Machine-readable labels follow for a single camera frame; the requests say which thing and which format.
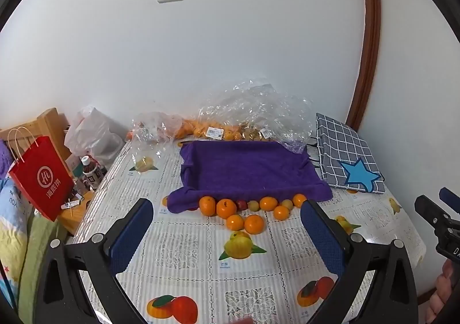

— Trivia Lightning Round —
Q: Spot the colourful quilt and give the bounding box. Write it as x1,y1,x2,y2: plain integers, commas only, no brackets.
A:
0,176,70,318

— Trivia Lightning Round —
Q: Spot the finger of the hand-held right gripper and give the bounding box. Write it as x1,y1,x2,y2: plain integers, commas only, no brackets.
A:
414,195,451,229
439,187,460,214

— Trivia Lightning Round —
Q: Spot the checkered bag with blue star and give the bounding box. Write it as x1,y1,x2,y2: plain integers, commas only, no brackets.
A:
307,113,388,195

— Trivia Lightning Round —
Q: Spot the pile of bagged kumquats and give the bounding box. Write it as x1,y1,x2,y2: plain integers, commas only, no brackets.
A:
174,119,245,141

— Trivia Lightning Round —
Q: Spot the white plastic bag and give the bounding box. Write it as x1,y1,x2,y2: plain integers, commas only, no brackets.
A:
64,106,125,171

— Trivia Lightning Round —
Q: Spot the crinkled clear golden berry bag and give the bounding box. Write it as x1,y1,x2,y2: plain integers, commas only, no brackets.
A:
244,90,314,154

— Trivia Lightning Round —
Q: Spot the dark drink bottle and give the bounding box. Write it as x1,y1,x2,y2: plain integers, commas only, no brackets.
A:
81,155,104,191

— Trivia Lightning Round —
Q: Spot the pile of bagged golden berries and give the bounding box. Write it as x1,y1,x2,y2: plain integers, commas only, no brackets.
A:
239,124,272,142

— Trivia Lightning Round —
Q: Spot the purple towel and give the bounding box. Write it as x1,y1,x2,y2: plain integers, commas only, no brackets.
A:
167,140,333,215

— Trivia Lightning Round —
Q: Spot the wooden chair frame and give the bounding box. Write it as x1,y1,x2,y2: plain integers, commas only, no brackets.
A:
0,107,73,167

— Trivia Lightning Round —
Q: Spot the fruit print tablecloth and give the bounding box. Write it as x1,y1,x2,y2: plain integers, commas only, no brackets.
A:
74,137,426,324

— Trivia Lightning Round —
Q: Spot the clear plastic bag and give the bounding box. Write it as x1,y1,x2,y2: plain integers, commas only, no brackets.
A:
129,112,185,174

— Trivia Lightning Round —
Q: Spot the person's right hand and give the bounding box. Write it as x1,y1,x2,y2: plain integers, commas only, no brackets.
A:
428,260,460,319

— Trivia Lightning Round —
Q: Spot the crinkled clear kumquat bag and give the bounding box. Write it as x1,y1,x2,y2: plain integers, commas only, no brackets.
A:
199,76,277,143

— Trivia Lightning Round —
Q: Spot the brown wooden door frame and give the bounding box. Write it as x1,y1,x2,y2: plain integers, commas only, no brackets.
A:
346,0,382,129

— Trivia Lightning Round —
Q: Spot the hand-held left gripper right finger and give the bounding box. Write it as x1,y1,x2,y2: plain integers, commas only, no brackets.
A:
300,199,419,324

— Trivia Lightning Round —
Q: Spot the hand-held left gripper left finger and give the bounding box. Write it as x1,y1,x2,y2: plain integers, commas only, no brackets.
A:
34,198,155,324

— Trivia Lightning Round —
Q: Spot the red paper bag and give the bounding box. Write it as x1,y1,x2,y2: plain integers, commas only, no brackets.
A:
8,127,75,222

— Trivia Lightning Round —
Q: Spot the wooden stool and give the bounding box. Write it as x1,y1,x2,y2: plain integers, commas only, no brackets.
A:
57,188,95,235

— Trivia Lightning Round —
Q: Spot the purple plush cloth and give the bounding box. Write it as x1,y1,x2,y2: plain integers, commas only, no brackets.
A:
0,139,14,180

